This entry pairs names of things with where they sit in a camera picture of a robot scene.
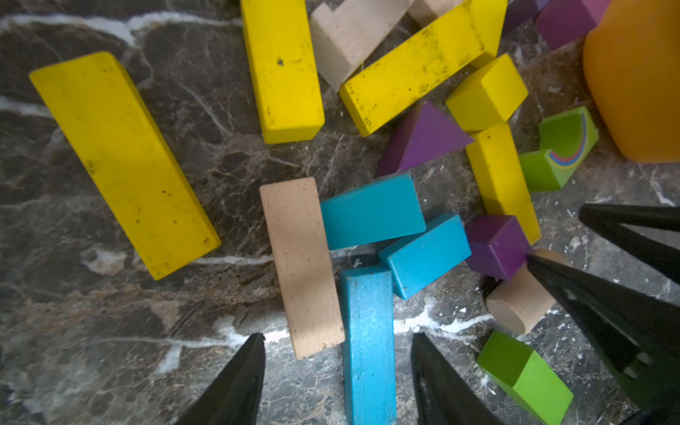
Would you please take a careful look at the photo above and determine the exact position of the purple cube block near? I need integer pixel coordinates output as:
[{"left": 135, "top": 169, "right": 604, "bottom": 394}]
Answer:
[{"left": 465, "top": 215, "right": 531, "bottom": 280}]

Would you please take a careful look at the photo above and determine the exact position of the purple cube block far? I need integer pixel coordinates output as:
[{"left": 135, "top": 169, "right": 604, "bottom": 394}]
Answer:
[{"left": 535, "top": 0, "right": 610, "bottom": 50}]

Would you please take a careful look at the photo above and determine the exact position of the teal block left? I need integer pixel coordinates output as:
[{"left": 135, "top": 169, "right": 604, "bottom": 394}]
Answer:
[{"left": 321, "top": 175, "right": 426, "bottom": 251}]

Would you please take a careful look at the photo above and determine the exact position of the small purple block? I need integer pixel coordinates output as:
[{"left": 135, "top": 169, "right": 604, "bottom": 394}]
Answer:
[{"left": 501, "top": 0, "right": 549, "bottom": 36}]

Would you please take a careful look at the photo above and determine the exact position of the purple cube block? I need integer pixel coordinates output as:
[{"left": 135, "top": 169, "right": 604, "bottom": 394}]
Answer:
[
  {"left": 465, "top": 215, "right": 531, "bottom": 280},
  {"left": 535, "top": 0, "right": 610, "bottom": 50}
]

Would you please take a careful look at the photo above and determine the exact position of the natural wood rectangular block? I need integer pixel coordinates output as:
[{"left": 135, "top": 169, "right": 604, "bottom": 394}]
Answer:
[{"left": 408, "top": 0, "right": 463, "bottom": 28}]

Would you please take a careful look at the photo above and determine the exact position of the natural wood arch block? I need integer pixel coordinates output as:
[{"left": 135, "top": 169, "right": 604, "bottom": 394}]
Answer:
[{"left": 309, "top": 0, "right": 412, "bottom": 91}]

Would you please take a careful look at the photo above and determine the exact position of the green rainbow arch block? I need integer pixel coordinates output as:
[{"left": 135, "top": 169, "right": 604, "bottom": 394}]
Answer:
[{"left": 519, "top": 106, "right": 600, "bottom": 192}]

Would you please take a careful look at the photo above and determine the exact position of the yellow cube block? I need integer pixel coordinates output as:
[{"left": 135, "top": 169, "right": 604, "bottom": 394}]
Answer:
[
  {"left": 446, "top": 54, "right": 529, "bottom": 133},
  {"left": 240, "top": 0, "right": 325, "bottom": 145}
]

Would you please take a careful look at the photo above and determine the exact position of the purple triangle block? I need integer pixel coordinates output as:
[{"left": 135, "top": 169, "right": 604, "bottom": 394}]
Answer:
[{"left": 376, "top": 102, "right": 474, "bottom": 177}]

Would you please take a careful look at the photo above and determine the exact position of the natural wood cylinder block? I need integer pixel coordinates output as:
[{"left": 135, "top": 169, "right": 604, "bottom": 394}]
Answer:
[{"left": 485, "top": 248, "right": 571, "bottom": 335}]

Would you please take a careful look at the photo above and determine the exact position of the yellow plastic tray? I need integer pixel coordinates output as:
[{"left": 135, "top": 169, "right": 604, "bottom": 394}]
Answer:
[{"left": 583, "top": 0, "right": 679, "bottom": 164}]

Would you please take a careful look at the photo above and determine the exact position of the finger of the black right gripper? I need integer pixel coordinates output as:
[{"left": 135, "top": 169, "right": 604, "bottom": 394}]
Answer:
[
  {"left": 527, "top": 255, "right": 679, "bottom": 412},
  {"left": 578, "top": 204, "right": 679, "bottom": 284}
]

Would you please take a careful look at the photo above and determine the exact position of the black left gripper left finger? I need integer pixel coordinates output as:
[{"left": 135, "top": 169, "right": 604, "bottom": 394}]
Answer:
[{"left": 176, "top": 333, "right": 266, "bottom": 424}]

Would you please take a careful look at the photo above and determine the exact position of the long speckled yellow block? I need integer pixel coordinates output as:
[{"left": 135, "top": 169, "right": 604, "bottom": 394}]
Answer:
[{"left": 339, "top": 1, "right": 485, "bottom": 137}]

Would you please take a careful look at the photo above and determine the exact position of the long natural wood block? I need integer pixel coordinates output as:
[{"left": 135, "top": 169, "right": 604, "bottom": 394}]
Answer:
[{"left": 260, "top": 177, "right": 345, "bottom": 359}]

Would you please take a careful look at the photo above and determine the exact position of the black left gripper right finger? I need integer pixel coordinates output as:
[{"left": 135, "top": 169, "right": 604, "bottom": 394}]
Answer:
[{"left": 411, "top": 332, "right": 500, "bottom": 424}]

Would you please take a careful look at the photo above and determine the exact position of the yellow block left short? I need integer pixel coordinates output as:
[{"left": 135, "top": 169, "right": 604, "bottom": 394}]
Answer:
[{"left": 29, "top": 51, "right": 221, "bottom": 280}]

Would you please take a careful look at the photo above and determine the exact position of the teal block right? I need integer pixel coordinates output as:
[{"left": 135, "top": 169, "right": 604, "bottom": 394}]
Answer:
[{"left": 378, "top": 213, "right": 471, "bottom": 300}]

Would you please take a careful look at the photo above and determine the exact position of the long teal block front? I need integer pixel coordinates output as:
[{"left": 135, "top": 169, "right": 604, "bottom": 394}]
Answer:
[{"left": 339, "top": 266, "right": 398, "bottom": 424}]

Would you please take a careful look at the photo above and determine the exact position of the green block front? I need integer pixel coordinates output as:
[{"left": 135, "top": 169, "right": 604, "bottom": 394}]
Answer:
[{"left": 477, "top": 330, "right": 574, "bottom": 425}]

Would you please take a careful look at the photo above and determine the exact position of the yellow block upright centre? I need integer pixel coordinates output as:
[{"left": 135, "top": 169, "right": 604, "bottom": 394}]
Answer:
[{"left": 471, "top": 0, "right": 508, "bottom": 69}]

